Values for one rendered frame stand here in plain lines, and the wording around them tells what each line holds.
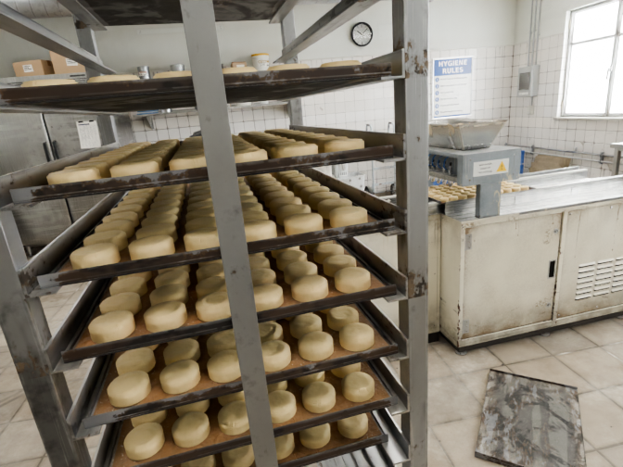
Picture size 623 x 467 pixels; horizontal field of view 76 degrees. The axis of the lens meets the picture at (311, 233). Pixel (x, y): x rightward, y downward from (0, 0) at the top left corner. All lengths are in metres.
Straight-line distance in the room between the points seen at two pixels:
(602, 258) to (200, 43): 2.70
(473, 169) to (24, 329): 1.97
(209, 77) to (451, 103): 6.47
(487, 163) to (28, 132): 4.80
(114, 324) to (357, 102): 5.90
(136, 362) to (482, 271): 2.02
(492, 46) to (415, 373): 6.77
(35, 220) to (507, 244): 5.04
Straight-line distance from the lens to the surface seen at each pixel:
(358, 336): 0.59
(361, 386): 0.64
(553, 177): 3.17
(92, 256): 0.50
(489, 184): 2.24
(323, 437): 0.71
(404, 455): 0.71
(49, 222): 5.72
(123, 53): 6.22
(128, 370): 0.62
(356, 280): 0.54
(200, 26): 0.44
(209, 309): 0.51
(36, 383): 0.54
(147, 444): 0.63
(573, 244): 2.73
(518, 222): 2.43
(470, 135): 2.26
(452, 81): 6.85
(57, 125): 5.47
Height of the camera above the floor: 1.46
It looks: 17 degrees down
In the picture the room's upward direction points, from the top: 5 degrees counter-clockwise
